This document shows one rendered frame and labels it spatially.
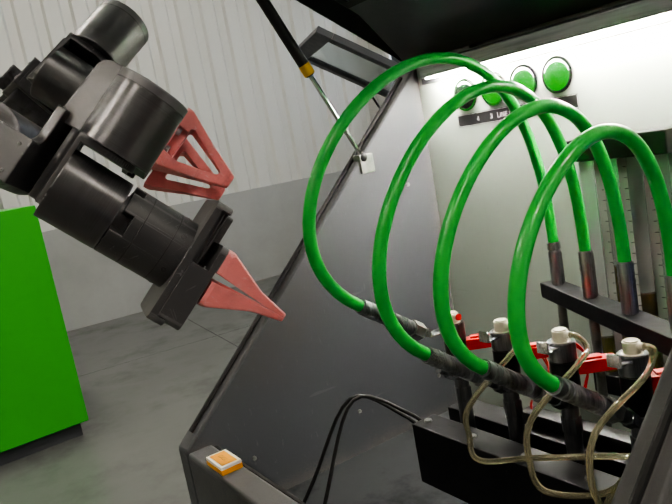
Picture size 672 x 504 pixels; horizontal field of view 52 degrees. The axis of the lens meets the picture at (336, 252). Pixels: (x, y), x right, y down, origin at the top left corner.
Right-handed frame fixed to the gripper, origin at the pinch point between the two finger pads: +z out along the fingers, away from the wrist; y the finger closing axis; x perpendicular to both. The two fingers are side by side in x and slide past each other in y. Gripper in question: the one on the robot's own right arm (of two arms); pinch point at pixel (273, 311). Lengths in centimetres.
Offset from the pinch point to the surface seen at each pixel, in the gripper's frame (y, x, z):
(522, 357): 7.1, -8.8, 16.9
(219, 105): 149, 688, 47
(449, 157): 37, 50, 29
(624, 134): 29.1, -5.3, 17.6
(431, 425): -2.4, 19.8, 31.6
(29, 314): -71, 338, -8
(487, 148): 22.6, 0.4, 9.5
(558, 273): 24, 22, 39
